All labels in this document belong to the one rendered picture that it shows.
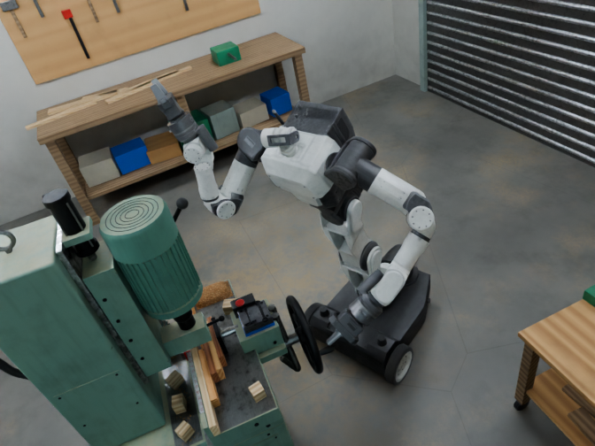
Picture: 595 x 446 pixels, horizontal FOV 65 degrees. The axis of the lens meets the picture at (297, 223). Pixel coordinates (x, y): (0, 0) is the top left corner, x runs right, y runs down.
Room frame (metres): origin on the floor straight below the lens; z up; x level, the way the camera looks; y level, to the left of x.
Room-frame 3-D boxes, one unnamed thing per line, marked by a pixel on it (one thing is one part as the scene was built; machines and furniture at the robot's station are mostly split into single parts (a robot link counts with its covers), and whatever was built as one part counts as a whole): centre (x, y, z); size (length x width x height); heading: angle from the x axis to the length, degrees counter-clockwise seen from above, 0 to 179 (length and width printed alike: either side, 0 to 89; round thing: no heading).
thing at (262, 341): (1.06, 0.21, 0.91); 0.15 x 0.14 x 0.09; 13
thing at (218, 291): (1.28, 0.37, 0.92); 0.14 x 0.09 x 0.04; 103
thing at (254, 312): (1.07, 0.21, 0.99); 0.13 x 0.11 x 0.06; 13
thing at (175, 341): (1.00, 0.42, 1.03); 0.14 x 0.07 x 0.09; 103
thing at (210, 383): (1.10, 0.42, 0.92); 0.59 x 0.02 x 0.04; 13
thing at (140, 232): (1.00, 0.40, 1.35); 0.18 x 0.18 x 0.31
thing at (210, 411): (1.02, 0.42, 0.92); 0.60 x 0.02 x 0.05; 13
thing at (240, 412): (1.04, 0.30, 0.87); 0.61 x 0.30 x 0.06; 13
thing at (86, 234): (0.97, 0.53, 1.53); 0.08 x 0.08 x 0.17; 13
